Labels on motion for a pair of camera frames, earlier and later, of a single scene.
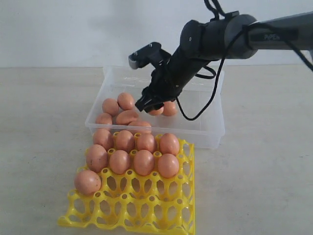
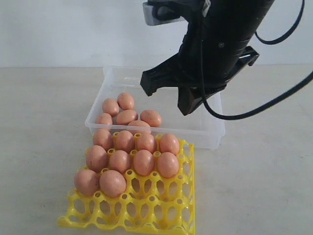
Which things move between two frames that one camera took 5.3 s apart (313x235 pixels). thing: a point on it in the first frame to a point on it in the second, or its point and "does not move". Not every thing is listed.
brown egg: [169, 108] to [151, 117]
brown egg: [119, 161] does not move
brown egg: [87, 182] does not move
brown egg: [103, 137] does not move
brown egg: [145, 141] does not move
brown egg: [157, 112] to [112, 183]
